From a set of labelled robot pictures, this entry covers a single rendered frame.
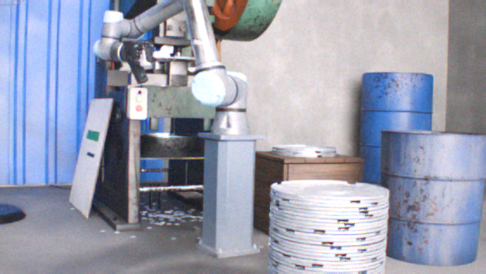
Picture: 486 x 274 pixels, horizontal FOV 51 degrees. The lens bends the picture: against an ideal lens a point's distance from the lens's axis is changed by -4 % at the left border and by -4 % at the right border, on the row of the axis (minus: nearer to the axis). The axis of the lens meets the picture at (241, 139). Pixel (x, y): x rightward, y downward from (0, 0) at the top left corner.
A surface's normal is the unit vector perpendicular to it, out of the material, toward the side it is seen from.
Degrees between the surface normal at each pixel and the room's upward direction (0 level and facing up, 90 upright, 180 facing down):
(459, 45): 90
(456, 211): 92
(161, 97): 90
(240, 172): 90
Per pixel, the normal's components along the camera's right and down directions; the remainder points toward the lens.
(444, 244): -0.07, 0.09
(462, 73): -0.89, 0.00
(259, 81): 0.44, 0.06
